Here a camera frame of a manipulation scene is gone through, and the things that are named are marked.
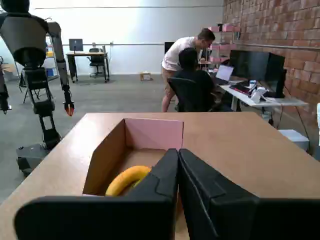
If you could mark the pink cardboard box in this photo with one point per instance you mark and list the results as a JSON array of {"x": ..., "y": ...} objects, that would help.
[{"x": 110, "y": 155}]

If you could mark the white box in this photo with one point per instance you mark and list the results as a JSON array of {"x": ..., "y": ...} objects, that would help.
[{"x": 293, "y": 140}]

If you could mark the brown cardboard box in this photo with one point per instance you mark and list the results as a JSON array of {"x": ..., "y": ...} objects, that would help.
[{"x": 146, "y": 76}]

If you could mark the yellow toy banana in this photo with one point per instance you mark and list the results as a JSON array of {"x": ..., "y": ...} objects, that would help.
[{"x": 122, "y": 178}]

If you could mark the white desk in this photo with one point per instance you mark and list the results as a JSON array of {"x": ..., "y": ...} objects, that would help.
[{"x": 275, "y": 101}]

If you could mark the white desk object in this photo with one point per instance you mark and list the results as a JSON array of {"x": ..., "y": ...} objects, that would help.
[{"x": 257, "y": 96}]

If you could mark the black red keyboard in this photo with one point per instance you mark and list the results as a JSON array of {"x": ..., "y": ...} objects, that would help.
[{"x": 240, "y": 88}]

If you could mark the black office chair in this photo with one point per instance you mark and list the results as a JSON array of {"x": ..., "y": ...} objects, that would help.
[
  {"x": 185, "y": 95},
  {"x": 96, "y": 60}
]

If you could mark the open laptop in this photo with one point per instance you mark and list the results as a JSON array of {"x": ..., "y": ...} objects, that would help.
[{"x": 225, "y": 72}]

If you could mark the large black monitor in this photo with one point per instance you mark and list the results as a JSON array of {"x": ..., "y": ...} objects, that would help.
[{"x": 250, "y": 65}]

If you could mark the pink storage bin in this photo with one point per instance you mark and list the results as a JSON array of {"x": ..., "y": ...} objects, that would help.
[
  {"x": 214, "y": 29},
  {"x": 223, "y": 46},
  {"x": 231, "y": 27},
  {"x": 218, "y": 59}
]

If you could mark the seated person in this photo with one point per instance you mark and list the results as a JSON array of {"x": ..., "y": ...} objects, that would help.
[{"x": 188, "y": 58}]

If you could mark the standing person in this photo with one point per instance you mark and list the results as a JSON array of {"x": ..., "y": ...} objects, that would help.
[{"x": 175, "y": 55}]

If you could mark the dark monitor with logo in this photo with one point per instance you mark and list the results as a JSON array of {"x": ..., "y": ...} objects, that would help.
[{"x": 75, "y": 45}]

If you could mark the grey humanoid robot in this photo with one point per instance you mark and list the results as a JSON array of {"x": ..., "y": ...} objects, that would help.
[{"x": 25, "y": 32}]

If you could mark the wooden desk black frame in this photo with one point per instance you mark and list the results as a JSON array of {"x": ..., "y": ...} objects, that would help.
[{"x": 85, "y": 53}]

